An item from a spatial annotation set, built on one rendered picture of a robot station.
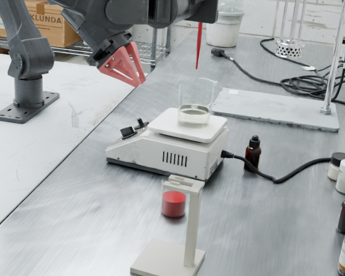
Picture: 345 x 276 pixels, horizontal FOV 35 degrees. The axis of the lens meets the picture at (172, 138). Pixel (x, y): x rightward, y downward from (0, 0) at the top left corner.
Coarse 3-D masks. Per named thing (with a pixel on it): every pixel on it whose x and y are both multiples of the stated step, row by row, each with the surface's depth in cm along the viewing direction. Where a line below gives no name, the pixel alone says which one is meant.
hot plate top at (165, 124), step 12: (168, 108) 106; (156, 120) 100; (168, 120) 100; (216, 120) 102; (156, 132) 97; (168, 132) 96; (180, 132) 96; (192, 132) 96; (204, 132) 96; (216, 132) 97
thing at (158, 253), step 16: (176, 176) 70; (192, 192) 68; (192, 208) 70; (192, 224) 70; (160, 240) 78; (192, 240) 71; (144, 256) 74; (160, 256) 75; (176, 256) 75; (192, 256) 72; (144, 272) 71; (160, 272) 71; (176, 272) 72; (192, 272) 72
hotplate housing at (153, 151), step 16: (224, 128) 104; (128, 144) 99; (144, 144) 98; (160, 144) 97; (176, 144) 96; (192, 144) 96; (208, 144) 96; (224, 144) 103; (112, 160) 102; (128, 160) 100; (144, 160) 99; (160, 160) 98; (176, 160) 97; (192, 160) 95; (208, 160) 95; (192, 176) 96; (208, 176) 96
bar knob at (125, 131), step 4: (124, 128) 102; (128, 128) 101; (132, 128) 101; (120, 132) 103; (124, 132) 102; (128, 132) 102; (132, 132) 101; (136, 132) 102; (124, 136) 102; (128, 136) 101
